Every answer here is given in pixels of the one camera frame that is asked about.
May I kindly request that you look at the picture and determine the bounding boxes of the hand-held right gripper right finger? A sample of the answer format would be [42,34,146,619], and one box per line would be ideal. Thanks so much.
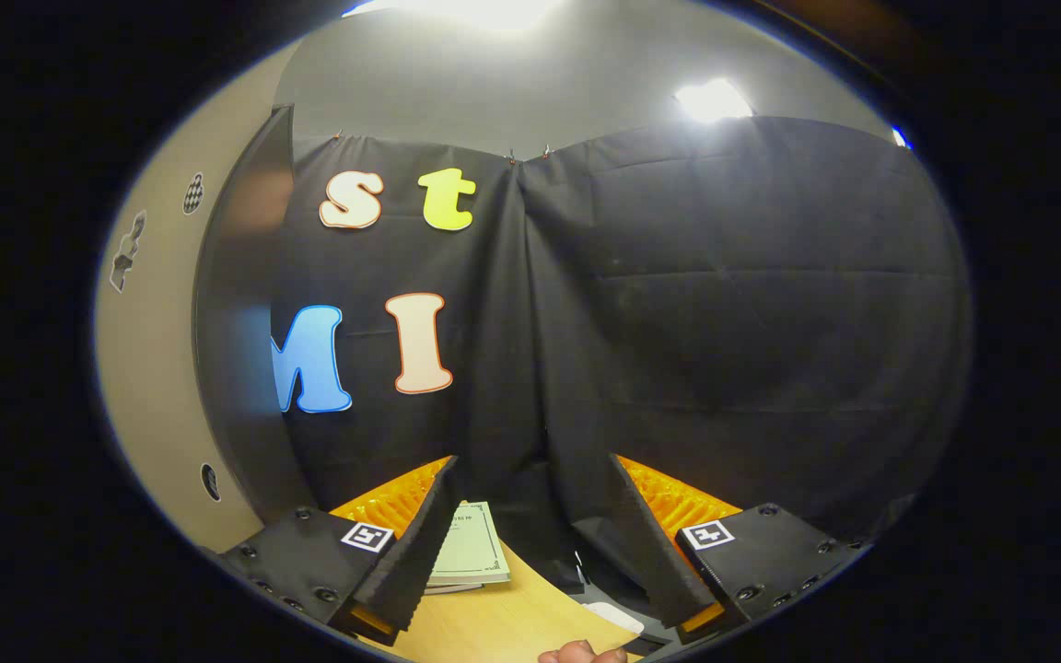
[606,453,872,644]

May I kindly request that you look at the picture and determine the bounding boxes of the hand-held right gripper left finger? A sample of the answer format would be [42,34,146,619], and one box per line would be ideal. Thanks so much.
[204,454,465,646]

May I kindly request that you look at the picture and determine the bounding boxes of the dark grey cabinet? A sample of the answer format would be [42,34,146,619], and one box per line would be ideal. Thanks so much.
[192,104,318,528]

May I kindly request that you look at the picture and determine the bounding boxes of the pale green book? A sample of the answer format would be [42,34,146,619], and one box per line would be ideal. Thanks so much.
[425,500,512,587]

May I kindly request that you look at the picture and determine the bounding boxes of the white flat object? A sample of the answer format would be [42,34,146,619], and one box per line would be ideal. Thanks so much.
[584,601,647,637]

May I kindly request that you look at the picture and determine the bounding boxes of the black backdrop cloth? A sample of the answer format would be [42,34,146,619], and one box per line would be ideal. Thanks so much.
[268,115,974,595]

